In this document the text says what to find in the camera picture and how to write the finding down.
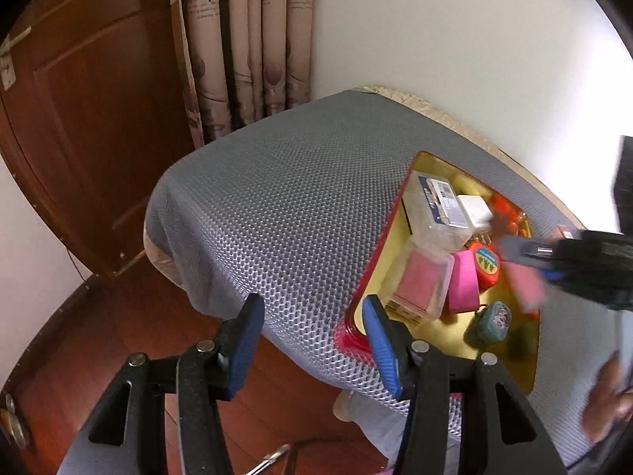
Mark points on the red rectangular box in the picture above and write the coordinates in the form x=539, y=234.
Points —
x=506, y=219

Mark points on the pink lipstick tube box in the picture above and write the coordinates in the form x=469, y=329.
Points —
x=527, y=284

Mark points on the magenta pink box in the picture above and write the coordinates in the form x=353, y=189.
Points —
x=463, y=293

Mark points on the small teal round case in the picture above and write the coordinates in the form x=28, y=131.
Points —
x=490, y=325

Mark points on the person right hand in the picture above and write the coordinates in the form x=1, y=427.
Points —
x=606, y=402

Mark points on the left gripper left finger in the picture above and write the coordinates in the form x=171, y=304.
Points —
x=125, y=431

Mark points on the beige patterned curtain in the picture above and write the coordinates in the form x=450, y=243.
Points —
x=241, y=61

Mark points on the brown wooden door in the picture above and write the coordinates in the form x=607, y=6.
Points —
x=93, y=120

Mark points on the red toffee tin tray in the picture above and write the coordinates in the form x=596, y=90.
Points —
x=518, y=352

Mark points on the clear case with blue label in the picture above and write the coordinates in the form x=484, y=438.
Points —
x=434, y=213

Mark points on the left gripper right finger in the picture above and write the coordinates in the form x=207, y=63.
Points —
x=500, y=431

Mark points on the clear case with pink cards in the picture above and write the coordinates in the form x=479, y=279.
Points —
x=416, y=284

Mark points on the grey mesh mat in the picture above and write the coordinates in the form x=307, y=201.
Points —
x=292, y=207

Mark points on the white power adapter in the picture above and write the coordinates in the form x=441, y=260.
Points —
x=477, y=211

